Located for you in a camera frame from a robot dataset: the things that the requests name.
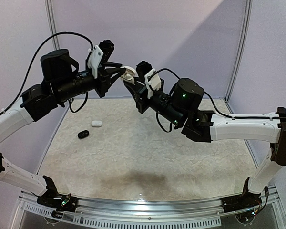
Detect aluminium front rail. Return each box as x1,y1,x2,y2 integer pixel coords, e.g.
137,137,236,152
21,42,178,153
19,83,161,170
11,186,286,229

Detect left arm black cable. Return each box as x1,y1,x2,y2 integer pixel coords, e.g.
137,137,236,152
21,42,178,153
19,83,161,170
0,32,96,120

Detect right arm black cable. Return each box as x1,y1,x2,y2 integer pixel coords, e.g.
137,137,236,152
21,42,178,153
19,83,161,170
150,68,286,133

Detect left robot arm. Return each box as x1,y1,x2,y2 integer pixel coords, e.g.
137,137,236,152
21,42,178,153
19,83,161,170
0,46,126,207

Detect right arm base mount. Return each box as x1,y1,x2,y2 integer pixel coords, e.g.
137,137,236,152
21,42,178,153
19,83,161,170
221,177,269,215

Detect aluminium corner post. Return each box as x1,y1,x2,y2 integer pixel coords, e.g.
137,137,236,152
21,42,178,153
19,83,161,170
225,0,252,103
45,0,60,50

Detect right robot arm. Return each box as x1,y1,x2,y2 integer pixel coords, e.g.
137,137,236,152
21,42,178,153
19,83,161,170
122,77,286,208

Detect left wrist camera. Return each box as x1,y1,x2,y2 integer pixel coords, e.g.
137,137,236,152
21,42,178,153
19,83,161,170
86,39,114,79

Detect black charging case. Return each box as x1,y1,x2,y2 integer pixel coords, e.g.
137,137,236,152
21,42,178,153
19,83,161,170
77,130,90,139

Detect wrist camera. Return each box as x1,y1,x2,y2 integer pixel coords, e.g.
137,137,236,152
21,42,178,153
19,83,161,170
86,39,114,79
136,61,164,99

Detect right aluminium corner post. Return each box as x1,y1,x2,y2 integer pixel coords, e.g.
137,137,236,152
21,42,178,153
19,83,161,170
225,0,252,103

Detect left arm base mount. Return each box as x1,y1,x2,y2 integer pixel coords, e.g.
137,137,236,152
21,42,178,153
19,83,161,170
37,175,79,212

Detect white oval charging case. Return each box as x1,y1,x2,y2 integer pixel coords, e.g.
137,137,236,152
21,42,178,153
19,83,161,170
91,120,103,128

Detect left aluminium corner post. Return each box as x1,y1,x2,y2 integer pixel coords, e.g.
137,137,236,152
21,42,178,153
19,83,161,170
45,0,60,50

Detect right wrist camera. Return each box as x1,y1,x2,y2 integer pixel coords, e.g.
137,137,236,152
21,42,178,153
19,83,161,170
136,61,164,99

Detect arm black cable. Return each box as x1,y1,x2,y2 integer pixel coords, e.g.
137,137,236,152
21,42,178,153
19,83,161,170
0,32,96,120
150,68,286,133

